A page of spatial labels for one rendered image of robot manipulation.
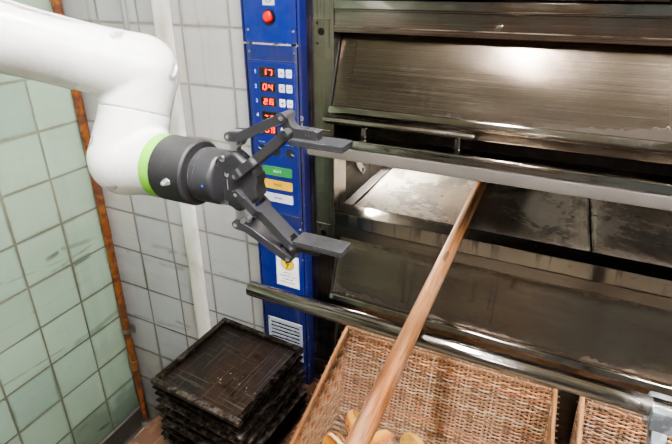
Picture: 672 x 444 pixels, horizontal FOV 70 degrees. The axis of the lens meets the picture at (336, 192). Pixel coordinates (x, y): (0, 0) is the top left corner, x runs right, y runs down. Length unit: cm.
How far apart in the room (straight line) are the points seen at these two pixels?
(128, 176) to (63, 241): 111
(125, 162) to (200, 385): 77
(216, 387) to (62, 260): 75
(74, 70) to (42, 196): 104
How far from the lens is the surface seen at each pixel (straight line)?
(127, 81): 74
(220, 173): 65
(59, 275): 184
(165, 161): 67
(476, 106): 106
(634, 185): 95
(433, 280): 96
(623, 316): 126
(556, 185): 94
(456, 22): 106
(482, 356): 87
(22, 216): 171
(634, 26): 104
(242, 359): 139
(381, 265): 130
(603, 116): 105
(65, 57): 72
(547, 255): 117
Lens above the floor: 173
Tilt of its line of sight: 23 degrees down
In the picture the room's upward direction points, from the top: straight up
